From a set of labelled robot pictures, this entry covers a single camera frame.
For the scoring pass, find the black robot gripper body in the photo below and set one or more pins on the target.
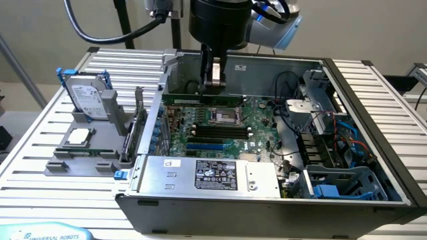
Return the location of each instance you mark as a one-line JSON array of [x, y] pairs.
[[217, 22]]

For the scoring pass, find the hard disk with blue carrier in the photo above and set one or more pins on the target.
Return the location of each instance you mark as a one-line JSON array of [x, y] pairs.
[[87, 97]]

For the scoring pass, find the metal drive cage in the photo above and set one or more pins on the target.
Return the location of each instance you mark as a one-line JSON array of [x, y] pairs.
[[316, 105]]

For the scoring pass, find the blue case latch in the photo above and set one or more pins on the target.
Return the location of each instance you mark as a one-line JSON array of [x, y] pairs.
[[120, 174]]

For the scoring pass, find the silver CPU chip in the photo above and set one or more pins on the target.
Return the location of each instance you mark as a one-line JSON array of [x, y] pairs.
[[78, 137]]

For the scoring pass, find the CPU socket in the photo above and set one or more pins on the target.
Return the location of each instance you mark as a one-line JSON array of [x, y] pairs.
[[224, 115]]

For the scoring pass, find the grey tripod leg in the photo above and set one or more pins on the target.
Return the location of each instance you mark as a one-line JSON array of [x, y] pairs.
[[20, 70]]

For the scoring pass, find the grey metal frame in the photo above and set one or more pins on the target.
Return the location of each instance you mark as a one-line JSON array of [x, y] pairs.
[[416, 72]]

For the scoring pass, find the green motherboard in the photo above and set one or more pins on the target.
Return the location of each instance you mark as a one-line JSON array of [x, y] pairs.
[[260, 125]]

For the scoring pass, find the black stand pole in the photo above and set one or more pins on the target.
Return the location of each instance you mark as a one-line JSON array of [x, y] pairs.
[[176, 32], [124, 25]]

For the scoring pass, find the green RAM stick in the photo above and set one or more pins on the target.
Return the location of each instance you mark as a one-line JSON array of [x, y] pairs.
[[187, 99]]

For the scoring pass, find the blue expansion slot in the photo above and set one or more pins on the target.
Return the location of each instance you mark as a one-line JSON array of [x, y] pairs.
[[204, 146]]

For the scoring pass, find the graphics card with metal bracket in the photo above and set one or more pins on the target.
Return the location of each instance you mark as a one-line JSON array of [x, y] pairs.
[[135, 125]]

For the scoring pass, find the black open PC case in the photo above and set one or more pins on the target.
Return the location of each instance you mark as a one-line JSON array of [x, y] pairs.
[[267, 215]]

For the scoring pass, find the grey parts rack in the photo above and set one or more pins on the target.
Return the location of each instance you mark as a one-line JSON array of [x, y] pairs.
[[83, 165]]

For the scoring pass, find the silver power supply unit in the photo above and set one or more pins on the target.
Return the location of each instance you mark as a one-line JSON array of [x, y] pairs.
[[187, 175]]

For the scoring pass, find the black expansion slot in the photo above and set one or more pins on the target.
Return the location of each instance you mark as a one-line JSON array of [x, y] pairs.
[[204, 140]]

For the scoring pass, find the grey plastic disk bay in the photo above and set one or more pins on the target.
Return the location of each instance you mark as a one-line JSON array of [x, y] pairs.
[[347, 180]]

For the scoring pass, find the small silver heat sink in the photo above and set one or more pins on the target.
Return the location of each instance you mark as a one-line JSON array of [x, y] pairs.
[[249, 157]]

